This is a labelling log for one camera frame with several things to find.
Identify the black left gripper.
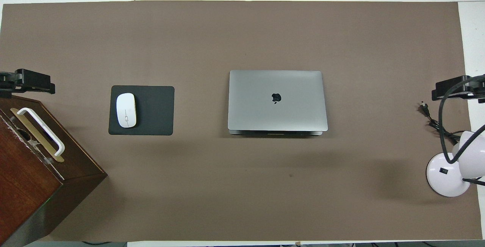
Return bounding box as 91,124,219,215
0,72,18,98

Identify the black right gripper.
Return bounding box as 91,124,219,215
464,75,485,104

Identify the grey Apple laptop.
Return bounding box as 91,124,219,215
228,70,329,136

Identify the white desk lamp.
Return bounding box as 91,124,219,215
426,125,485,197

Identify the dark wooden box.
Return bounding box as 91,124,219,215
0,92,108,247

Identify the white computer mouse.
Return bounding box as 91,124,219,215
116,93,137,128

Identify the black mouse pad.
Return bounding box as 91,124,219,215
108,85,175,136

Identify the brown table mat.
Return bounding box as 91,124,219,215
0,1,482,242

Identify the brass handle plate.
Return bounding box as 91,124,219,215
10,108,65,163

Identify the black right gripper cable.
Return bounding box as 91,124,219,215
438,75,485,164

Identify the black lamp power cable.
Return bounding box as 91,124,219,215
419,102,461,145

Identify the white box handle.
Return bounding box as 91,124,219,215
16,108,66,157

